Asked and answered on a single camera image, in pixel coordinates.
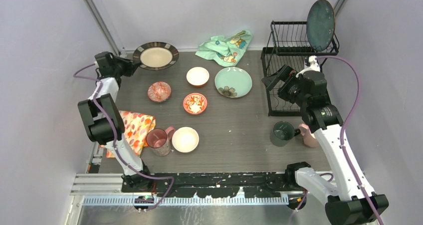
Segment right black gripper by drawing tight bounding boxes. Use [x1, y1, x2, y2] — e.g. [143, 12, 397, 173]
[261, 63, 308, 107]

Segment black rimmed cream plate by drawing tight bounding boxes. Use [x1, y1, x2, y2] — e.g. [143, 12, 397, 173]
[132, 41, 179, 71]

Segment dark blue floral plate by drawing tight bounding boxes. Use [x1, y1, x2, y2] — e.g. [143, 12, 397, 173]
[306, 0, 335, 52]

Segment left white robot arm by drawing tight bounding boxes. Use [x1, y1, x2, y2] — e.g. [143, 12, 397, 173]
[77, 52, 153, 192]

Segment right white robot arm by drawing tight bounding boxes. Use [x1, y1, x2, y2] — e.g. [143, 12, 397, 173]
[261, 65, 389, 225]

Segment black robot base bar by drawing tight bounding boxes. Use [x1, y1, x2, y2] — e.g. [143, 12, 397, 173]
[121, 172, 305, 199]

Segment mint green flower plate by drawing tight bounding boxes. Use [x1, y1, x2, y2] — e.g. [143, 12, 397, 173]
[214, 67, 252, 98]

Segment dark green mug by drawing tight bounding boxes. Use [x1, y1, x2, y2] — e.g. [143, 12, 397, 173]
[270, 121, 300, 147]

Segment mint green cartoon cloth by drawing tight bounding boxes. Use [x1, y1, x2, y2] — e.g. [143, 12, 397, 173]
[195, 30, 252, 67]

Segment orange floral cloth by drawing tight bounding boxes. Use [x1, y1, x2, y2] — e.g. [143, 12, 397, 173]
[119, 111, 156, 156]

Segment pale pink mug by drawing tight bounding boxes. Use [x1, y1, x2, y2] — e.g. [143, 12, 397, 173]
[298, 123, 320, 148]

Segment white bowl orange outside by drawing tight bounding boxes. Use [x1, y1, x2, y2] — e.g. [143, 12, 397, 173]
[186, 67, 210, 87]

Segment orange coral pattern bowl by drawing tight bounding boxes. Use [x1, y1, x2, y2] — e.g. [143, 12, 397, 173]
[183, 93, 208, 115]

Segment pink glass mug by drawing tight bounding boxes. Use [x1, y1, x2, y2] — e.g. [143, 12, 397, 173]
[146, 127, 176, 157]

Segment white ceramic bowl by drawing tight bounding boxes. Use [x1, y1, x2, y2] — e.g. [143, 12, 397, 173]
[172, 127, 200, 153]

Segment black wire dish rack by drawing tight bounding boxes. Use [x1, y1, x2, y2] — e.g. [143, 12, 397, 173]
[260, 21, 340, 117]

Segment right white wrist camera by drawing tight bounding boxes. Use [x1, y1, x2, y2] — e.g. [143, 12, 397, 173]
[295, 55, 321, 78]

